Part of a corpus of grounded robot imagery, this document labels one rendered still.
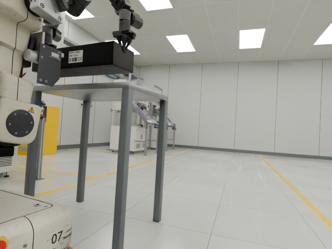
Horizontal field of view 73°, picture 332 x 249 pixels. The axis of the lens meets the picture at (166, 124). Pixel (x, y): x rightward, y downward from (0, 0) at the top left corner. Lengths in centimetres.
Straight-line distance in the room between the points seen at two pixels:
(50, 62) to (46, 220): 60
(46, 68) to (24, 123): 24
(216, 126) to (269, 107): 177
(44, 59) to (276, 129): 728
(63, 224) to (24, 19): 75
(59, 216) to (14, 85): 50
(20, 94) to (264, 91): 739
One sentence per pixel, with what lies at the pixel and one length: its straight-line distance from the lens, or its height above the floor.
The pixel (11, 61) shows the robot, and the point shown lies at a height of 80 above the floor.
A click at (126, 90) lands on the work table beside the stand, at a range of 108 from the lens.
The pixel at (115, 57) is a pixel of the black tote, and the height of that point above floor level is 91.
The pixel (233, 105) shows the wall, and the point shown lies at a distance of 779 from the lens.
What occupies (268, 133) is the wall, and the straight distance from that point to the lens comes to 778.
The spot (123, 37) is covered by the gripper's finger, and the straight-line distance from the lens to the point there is 117.
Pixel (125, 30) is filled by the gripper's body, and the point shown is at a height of 105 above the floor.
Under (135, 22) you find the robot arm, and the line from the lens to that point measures 126.
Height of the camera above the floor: 58
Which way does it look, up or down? 2 degrees up
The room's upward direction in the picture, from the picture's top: 3 degrees clockwise
